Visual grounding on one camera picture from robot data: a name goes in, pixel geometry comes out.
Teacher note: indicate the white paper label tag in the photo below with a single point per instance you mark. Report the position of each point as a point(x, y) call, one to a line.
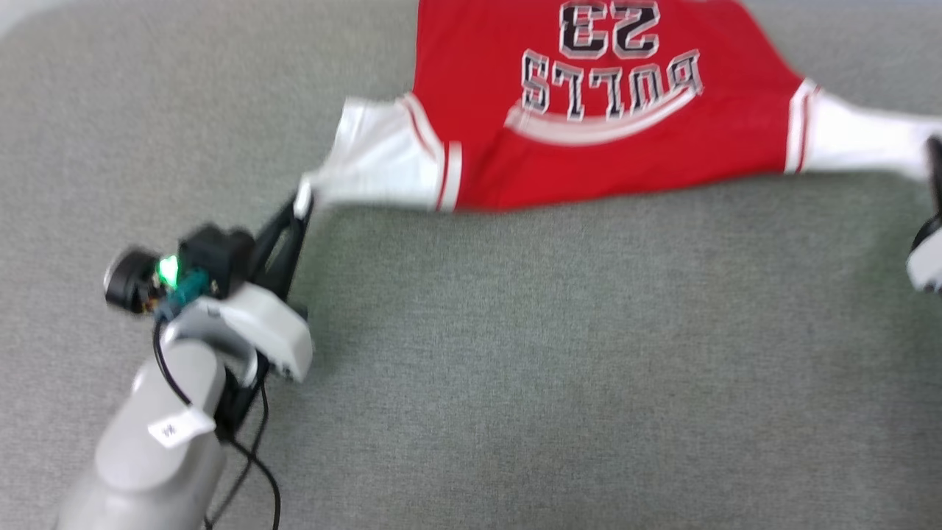
point(180, 427)

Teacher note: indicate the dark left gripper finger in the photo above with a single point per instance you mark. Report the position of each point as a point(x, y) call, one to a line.
point(278, 228)
point(293, 250)

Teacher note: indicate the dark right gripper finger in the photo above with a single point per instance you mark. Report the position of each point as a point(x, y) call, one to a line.
point(936, 173)

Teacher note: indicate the teal left camera connector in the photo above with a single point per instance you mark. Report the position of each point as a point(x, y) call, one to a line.
point(188, 291)

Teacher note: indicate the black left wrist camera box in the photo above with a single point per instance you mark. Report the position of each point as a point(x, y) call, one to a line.
point(217, 258)

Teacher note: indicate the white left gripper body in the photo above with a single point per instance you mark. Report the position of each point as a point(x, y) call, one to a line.
point(272, 331)

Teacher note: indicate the red Bulls 23 jersey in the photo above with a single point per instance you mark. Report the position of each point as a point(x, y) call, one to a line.
point(589, 154)

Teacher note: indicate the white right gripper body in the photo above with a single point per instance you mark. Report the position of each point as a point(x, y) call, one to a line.
point(929, 261)

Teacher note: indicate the grey fabric sofa cushion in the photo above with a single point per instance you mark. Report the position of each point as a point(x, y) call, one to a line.
point(552, 368)

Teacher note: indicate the black cylindrical left gripper motor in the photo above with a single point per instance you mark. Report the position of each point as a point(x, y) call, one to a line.
point(129, 283)

